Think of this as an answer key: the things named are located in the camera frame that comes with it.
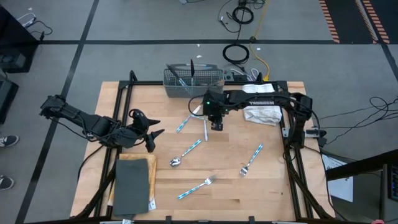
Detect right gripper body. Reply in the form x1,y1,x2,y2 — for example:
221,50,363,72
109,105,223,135
201,91,229,118

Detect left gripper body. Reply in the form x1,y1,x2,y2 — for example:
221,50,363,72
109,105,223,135
118,123,149,149

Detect teal-handled fork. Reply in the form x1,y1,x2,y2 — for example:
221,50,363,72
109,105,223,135
177,174,218,200
200,104,209,142
238,142,264,178

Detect wooden cutting board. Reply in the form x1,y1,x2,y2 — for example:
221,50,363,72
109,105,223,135
107,153,158,208

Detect grey control box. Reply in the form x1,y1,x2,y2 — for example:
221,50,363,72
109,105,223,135
223,68,248,83

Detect white folded towel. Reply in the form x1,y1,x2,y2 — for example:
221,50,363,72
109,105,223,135
241,82,284,128

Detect dark grey folded cloth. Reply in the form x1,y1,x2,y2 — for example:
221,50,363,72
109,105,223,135
112,158,150,218

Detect black equipment stand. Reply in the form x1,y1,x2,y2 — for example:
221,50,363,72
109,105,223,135
0,77,20,124

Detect white paper sheet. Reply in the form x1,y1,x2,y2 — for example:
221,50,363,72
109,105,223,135
321,154,354,203

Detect black beam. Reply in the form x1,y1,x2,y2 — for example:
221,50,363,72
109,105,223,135
325,149,398,182

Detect black cabinet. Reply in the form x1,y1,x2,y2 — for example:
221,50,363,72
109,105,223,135
0,5,40,74

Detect grey metal cabinet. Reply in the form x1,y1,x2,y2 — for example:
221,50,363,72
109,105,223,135
378,163,398,223

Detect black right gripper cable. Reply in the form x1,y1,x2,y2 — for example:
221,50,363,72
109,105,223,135
187,95,206,118

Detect black aluminium table frame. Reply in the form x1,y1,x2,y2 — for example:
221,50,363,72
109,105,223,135
70,70,336,222

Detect white cable bundle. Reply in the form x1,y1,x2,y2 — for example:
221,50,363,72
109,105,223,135
231,67,261,82

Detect black coiled floor cable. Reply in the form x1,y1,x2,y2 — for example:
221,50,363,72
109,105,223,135
231,5,254,26
221,43,251,65

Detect yellow floor cable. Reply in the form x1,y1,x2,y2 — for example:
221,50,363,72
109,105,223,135
248,0,271,83

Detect black loose floor cables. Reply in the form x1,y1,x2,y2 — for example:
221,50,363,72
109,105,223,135
317,96,398,146

